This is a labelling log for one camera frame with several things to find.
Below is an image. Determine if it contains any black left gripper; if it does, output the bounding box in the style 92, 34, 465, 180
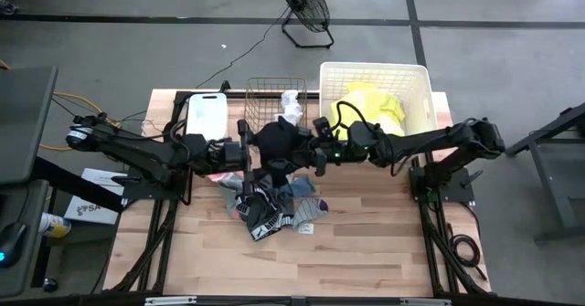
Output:
199, 118, 256, 198

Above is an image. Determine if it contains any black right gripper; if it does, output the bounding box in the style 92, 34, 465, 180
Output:
312, 116, 354, 178

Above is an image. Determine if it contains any pink sock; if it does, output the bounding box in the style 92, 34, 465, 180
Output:
206, 171, 244, 184

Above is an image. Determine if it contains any plain black cloth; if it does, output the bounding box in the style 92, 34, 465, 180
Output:
252, 116, 316, 189

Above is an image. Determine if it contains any grey knit sock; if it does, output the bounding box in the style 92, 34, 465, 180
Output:
218, 180, 247, 219

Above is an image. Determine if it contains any blue sock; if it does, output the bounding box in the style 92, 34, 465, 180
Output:
278, 175, 317, 200

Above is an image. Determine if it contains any small white cloth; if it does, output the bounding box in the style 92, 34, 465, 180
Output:
273, 89, 306, 127

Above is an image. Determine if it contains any yellow cloth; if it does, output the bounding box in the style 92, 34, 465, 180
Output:
329, 80, 407, 138

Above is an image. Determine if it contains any grey sock with purple toe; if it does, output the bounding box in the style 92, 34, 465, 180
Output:
292, 197, 330, 230

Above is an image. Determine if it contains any black Puma underwear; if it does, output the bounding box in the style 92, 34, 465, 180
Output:
234, 187, 298, 243

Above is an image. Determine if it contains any large white cloth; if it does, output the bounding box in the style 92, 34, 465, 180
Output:
375, 111, 407, 137

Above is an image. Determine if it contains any large white perforated laundry basket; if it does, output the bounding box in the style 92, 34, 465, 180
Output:
318, 61, 439, 139

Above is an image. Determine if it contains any black floor fan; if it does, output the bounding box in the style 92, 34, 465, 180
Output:
274, 0, 335, 50

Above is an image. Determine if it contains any white printed cardboard box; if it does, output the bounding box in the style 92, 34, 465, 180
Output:
62, 167, 128, 227

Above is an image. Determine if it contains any yellow and white can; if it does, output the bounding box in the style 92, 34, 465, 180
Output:
38, 211, 73, 239

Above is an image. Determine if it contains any black metal stand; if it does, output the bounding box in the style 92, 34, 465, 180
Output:
505, 100, 585, 244

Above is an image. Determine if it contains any dark grey desk panel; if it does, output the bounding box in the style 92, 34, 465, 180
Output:
0, 65, 59, 187

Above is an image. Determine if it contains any black computer mouse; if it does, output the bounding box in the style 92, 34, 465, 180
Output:
0, 222, 27, 269

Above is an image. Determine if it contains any black looped gripper cable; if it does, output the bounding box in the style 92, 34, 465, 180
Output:
335, 100, 383, 138

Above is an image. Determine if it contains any dark wire basket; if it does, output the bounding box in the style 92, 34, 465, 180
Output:
243, 76, 308, 133

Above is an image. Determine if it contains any black fan power cable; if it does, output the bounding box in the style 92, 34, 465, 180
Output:
195, 6, 293, 90

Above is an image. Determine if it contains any black coiled cable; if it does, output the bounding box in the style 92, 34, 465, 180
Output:
446, 222, 489, 283

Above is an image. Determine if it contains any yellow cable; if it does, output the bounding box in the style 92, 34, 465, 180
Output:
38, 90, 121, 153

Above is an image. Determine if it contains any black metal table frame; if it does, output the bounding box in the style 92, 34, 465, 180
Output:
0, 89, 585, 306

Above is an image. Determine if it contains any black side desk frame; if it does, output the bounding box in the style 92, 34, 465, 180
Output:
0, 157, 127, 299

